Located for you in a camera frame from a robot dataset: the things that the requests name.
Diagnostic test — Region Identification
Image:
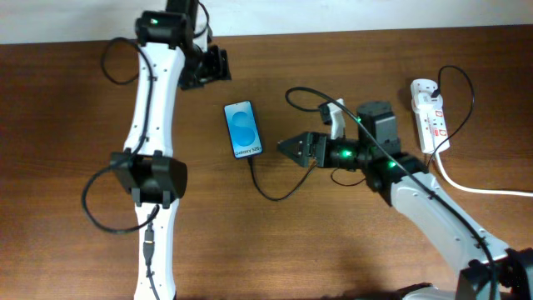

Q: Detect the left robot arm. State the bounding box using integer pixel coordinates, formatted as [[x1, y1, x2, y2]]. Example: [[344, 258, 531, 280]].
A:
[[110, 1, 231, 299]]

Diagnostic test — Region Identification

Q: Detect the blue Galaxy smartphone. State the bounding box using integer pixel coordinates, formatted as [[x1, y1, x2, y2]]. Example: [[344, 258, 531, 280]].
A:
[[223, 101, 263, 159]]

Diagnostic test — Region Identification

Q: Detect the white power strip cord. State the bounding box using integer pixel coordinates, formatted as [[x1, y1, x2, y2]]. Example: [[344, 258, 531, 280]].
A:
[[435, 133, 533, 198]]

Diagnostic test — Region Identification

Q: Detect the white power strip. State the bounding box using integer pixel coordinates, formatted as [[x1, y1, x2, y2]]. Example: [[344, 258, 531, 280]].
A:
[[411, 78, 450, 154]]

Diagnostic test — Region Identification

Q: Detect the white USB charger plug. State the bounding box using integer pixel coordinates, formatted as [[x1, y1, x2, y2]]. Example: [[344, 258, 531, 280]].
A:
[[411, 92, 443, 113]]

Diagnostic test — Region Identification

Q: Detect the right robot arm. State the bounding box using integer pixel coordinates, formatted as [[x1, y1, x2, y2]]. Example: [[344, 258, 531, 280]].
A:
[[277, 102, 532, 299]]

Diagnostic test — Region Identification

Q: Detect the black USB charging cable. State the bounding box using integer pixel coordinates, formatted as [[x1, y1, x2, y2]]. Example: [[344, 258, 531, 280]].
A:
[[247, 64, 476, 203]]

